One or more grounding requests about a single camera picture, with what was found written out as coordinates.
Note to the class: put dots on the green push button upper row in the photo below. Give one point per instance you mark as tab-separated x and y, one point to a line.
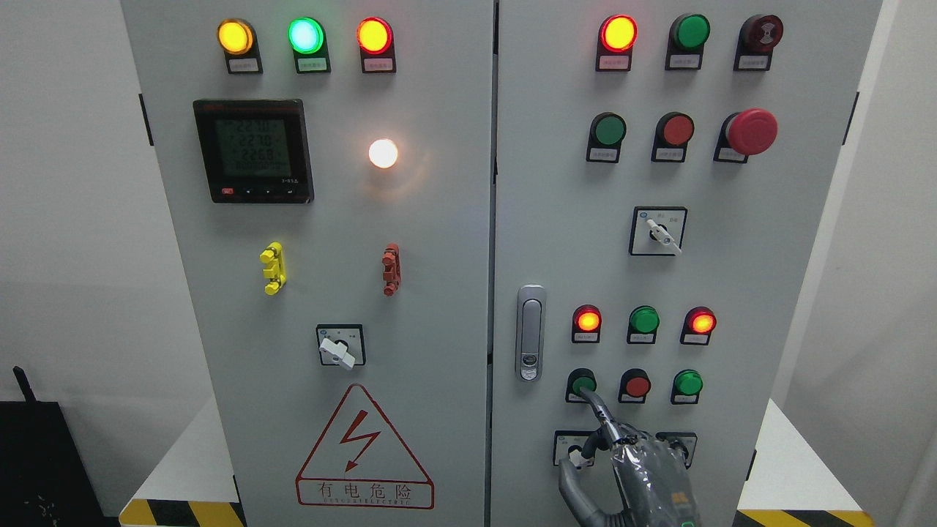
606	133

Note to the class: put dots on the red electrical hazard warning sticker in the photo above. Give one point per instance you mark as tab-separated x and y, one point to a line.
361	460

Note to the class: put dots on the silver cabinet door handle lock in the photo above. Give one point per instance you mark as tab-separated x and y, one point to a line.
529	332

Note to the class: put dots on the black box with antenna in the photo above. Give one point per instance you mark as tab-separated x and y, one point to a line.
43	479

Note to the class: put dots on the lower white selector switch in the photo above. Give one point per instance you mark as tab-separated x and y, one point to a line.
568	445

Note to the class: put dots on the green start push button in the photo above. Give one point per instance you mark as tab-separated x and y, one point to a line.
579	379

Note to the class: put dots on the white cabinet base platform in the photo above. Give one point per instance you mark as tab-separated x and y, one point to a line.
788	486

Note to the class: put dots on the white lit indicator lamp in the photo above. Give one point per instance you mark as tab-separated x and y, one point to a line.
383	153

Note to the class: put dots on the upper right white selector switch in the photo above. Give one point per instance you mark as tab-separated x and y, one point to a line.
657	230

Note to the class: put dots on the red stop push button lower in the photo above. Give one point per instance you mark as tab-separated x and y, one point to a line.
634	386

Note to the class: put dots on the red push button upper row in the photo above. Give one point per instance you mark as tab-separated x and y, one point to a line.
671	137

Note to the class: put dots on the green lit indicator light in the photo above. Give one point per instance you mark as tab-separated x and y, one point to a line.
309	46

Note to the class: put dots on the grey cabinet door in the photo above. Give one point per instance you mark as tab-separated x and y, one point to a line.
564	223
426	346

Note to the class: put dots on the green indicator lower row middle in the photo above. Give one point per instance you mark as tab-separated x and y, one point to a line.
643	325

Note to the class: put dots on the yellow test terminal block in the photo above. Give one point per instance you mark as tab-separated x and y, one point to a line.
274	268

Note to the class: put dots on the green unlit indicator top right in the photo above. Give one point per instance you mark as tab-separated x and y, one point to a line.
686	42

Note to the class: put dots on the orange-red indicator light left door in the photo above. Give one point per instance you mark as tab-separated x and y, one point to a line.
377	46

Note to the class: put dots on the black digital power meter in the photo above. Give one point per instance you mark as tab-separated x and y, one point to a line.
255	151

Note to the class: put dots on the yellow indicator light top left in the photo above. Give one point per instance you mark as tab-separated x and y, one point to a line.
240	47

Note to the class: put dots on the dark red buzzer alarm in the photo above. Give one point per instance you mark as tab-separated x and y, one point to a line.
758	37

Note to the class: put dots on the red lit indicator lower right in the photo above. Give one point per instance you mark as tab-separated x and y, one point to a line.
699	323

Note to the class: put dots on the red lit indicator right door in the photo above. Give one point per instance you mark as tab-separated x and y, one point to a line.
615	41

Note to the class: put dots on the grey left cabinet door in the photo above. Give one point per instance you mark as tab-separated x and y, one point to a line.
426	346

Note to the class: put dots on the red indicator lower row left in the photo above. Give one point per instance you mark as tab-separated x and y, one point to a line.
586	322

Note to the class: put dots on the left door white selector switch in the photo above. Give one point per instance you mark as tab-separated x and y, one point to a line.
341	345

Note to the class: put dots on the red test terminal block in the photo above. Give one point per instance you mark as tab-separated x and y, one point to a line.
392	269

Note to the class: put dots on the red emergency stop mushroom button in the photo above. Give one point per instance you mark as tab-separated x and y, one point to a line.
745	133

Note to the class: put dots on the black knob selector switch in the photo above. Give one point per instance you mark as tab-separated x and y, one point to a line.
688	443

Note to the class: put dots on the grey right cabinet door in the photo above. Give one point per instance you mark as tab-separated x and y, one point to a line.
564	223

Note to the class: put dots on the green push button lower right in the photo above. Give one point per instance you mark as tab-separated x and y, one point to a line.
687	387

